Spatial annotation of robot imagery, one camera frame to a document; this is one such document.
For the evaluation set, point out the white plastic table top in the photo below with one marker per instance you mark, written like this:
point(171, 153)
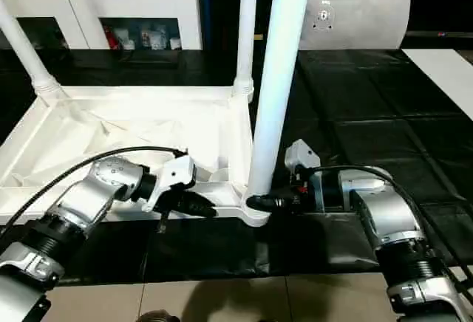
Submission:
point(133, 122)

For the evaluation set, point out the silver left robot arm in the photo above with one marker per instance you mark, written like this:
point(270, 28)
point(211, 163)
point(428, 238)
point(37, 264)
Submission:
point(74, 211)

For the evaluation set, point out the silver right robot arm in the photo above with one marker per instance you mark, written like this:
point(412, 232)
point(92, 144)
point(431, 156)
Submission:
point(392, 226)

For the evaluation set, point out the black work mat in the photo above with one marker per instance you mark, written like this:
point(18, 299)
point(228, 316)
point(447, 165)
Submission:
point(384, 108)

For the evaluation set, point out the small red bottle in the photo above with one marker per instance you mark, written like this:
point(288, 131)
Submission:
point(111, 38)

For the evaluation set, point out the grey pillow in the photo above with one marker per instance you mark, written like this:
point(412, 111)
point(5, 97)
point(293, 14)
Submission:
point(355, 19)

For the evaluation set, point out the white flat panel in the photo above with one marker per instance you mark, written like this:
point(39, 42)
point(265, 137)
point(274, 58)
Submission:
point(447, 78)

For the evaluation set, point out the white cabinet with glass doors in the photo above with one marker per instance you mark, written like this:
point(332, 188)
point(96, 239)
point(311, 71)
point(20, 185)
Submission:
point(89, 8)

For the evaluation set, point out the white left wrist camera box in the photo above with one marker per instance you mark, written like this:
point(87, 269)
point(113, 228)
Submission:
point(176, 174)

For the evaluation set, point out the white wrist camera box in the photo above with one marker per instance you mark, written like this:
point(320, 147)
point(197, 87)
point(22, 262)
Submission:
point(301, 156)
point(176, 174)

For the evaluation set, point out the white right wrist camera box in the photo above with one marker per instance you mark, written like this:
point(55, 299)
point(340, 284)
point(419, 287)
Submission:
point(301, 156)

